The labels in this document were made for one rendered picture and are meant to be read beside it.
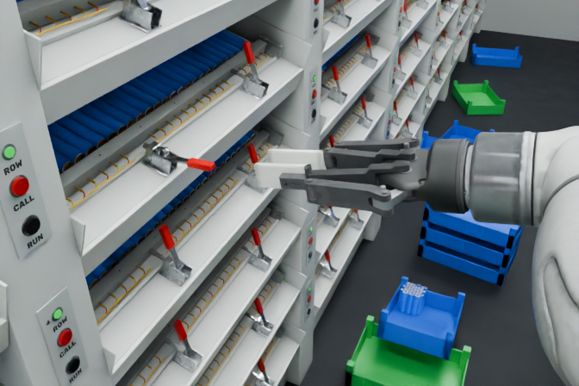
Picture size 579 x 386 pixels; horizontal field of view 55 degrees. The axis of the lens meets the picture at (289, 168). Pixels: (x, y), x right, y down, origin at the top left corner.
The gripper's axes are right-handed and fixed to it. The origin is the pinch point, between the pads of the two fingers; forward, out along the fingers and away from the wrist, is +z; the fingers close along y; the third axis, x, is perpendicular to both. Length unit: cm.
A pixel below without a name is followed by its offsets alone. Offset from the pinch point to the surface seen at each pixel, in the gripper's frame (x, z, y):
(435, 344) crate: -86, 1, 59
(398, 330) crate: -83, 11, 60
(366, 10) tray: -2, 18, 85
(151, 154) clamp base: 1.7, 19.1, -0.9
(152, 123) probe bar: 4.0, 21.7, 3.8
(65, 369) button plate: -12.4, 18.6, -23.8
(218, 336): -38.3, 24.9, 6.7
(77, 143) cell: 5.6, 25.5, -5.8
